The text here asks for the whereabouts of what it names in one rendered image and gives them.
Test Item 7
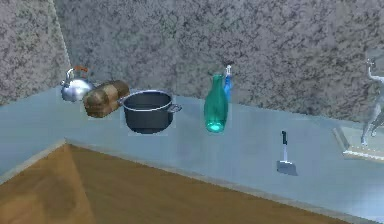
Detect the pale blue kitchen worktop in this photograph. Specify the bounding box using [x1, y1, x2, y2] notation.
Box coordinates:
[0, 84, 384, 224]

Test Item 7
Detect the green glass bottle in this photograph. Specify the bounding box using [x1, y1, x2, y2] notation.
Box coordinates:
[203, 73, 230, 134]

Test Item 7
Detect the dark grey cooking pot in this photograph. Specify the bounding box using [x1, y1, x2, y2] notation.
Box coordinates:
[118, 89, 183, 135]

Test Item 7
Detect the blue spray bottle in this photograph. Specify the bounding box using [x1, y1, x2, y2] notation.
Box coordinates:
[222, 64, 234, 101]

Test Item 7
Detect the brown bread loaf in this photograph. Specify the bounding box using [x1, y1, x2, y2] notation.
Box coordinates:
[82, 79, 131, 119]

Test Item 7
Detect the steel sink basin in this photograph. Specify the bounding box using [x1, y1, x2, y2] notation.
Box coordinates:
[332, 125, 384, 162]

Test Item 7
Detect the black-handled metal spatula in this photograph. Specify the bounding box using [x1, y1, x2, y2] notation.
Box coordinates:
[275, 130, 299, 177]

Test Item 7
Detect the silver kettle with red handle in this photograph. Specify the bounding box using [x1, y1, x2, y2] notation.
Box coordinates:
[59, 65, 95, 103]

